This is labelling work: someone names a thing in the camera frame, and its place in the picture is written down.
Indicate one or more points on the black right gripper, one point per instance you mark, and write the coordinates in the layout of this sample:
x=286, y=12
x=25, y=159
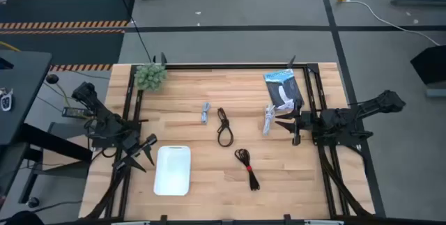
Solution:
x=306, y=120

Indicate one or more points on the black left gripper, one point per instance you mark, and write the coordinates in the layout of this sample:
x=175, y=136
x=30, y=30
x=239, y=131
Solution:
x=134, y=146

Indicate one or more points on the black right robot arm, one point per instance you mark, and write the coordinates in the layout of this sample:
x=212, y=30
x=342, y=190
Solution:
x=348, y=117

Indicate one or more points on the white plastic tray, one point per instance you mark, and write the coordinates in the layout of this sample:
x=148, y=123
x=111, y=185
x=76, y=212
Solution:
x=172, y=171

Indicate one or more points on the black power supply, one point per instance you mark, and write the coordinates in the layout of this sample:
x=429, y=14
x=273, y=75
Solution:
x=75, y=112

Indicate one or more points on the green potted plant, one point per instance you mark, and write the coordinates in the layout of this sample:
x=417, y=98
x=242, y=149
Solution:
x=150, y=77

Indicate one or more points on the black desk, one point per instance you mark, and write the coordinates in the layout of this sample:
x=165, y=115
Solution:
x=21, y=89

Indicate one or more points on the white device on desk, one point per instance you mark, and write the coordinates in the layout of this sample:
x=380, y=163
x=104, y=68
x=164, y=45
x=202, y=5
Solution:
x=6, y=101

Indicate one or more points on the black box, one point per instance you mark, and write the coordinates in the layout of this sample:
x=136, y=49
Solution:
x=430, y=64

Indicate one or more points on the black floor mat hazard stripes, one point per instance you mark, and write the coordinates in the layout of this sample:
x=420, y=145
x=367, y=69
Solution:
x=66, y=12

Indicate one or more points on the black aluminium table frame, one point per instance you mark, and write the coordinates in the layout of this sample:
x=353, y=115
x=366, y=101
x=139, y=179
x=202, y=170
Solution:
x=226, y=66

